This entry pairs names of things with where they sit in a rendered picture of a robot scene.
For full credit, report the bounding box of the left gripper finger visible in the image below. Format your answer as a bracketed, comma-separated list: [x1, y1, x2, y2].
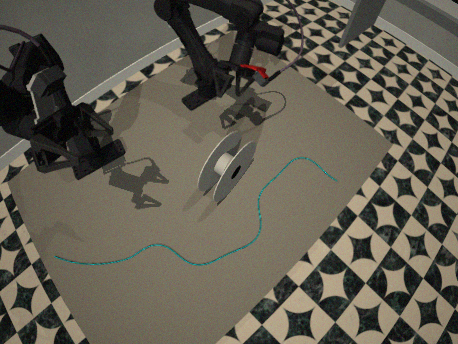
[236, 72, 255, 97]
[212, 69, 235, 98]

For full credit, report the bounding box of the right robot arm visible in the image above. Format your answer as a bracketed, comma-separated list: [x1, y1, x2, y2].
[0, 34, 125, 180]

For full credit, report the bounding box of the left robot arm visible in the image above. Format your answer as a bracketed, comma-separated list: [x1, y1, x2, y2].
[154, 0, 284, 110]

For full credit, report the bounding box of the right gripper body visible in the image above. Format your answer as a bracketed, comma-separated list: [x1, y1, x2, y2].
[19, 70, 83, 150]

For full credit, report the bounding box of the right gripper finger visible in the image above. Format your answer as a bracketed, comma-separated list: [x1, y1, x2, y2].
[79, 103, 113, 137]
[30, 133, 81, 173]

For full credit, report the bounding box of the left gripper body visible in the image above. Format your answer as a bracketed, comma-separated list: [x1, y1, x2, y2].
[213, 44, 268, 79]

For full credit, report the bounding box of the grey cable reel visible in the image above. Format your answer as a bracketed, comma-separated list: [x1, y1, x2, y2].
[197, 131, 256, 202]

